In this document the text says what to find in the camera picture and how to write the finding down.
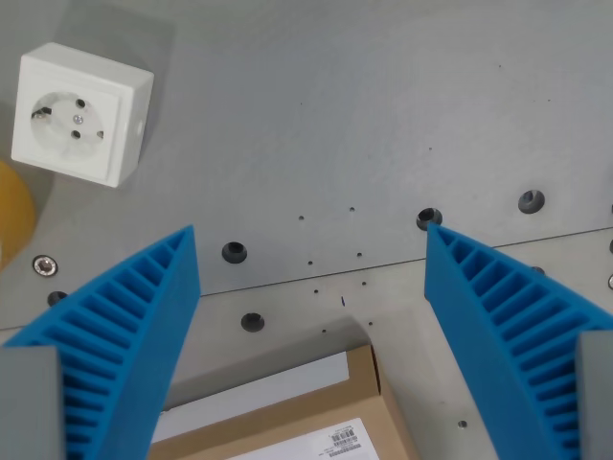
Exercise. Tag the black countersunk screw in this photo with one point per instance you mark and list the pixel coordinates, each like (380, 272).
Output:
(56, 298)

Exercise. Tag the white barcode label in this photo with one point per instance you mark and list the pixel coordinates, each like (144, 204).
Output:
(341, 442)

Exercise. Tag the silver hex bolt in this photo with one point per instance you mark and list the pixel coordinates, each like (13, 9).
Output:
(45, 265)

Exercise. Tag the white paper sheet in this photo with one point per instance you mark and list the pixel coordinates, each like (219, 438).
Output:
(268, 383)

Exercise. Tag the yellow round object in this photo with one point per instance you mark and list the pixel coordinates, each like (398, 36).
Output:
(13, 215)

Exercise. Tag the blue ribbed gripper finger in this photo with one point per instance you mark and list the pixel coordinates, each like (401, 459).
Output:
(503, 326)
(124, 330)

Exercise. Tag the brown cardboard box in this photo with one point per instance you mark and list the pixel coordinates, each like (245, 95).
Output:
(287, 417)

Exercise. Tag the white wall socket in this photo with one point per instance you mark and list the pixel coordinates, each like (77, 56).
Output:
(76, 115)

